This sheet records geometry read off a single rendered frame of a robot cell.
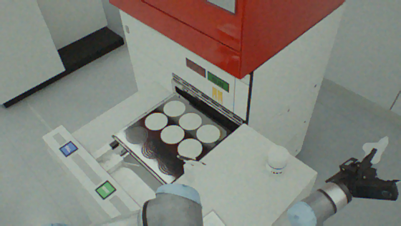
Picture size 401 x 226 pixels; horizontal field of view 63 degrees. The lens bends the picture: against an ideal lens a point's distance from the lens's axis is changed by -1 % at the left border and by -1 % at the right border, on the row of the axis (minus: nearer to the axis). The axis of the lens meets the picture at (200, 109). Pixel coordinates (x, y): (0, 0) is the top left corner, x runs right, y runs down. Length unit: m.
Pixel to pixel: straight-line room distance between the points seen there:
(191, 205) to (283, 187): 0.47
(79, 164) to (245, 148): 0.64
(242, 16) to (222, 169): 0.55
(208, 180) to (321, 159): 1.46
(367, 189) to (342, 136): 1.76
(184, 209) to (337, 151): 1.93
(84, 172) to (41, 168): 1.39
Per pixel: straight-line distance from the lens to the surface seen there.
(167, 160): 1.35
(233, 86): 1.30
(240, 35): 1.06
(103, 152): 1.42
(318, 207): 0.94
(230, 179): 1.21
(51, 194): 2.54
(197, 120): 1.47
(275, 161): 1.16
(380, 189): 0.98
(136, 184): 1.33
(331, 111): 2.89
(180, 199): 0.83
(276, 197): 1.20
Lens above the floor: 2.00
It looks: 47 degrees down
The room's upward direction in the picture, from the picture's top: 3 degrees counter-clockwise
